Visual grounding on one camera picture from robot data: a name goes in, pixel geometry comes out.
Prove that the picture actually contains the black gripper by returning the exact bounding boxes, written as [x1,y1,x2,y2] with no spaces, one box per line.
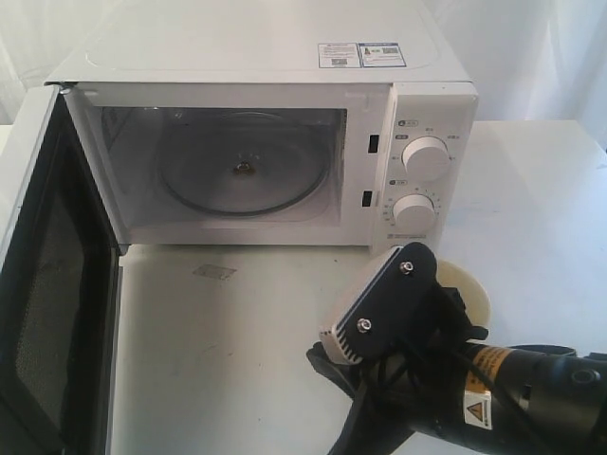
[305,287,488,454]

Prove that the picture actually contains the cream ceramic bowl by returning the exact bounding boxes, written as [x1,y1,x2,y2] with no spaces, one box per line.
[436,260,491,328]

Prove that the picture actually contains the white appliance door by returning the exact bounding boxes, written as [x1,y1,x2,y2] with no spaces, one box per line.
[1,85,121,454]

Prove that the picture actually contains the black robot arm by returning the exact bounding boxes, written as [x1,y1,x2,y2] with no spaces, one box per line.
[306,287,606,454]

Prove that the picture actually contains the white microwave oven body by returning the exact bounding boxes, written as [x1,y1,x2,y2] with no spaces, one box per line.
[47,1,479,254]

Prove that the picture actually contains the lower white control knob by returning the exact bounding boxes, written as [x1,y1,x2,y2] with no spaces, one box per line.
[393,194,435,234]

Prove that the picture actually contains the blue energy label sticker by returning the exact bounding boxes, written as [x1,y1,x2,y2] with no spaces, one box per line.
[358,43,407,68]

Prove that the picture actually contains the wrist camera with black bracket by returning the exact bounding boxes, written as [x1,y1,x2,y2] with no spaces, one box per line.
[319,242,437,365]

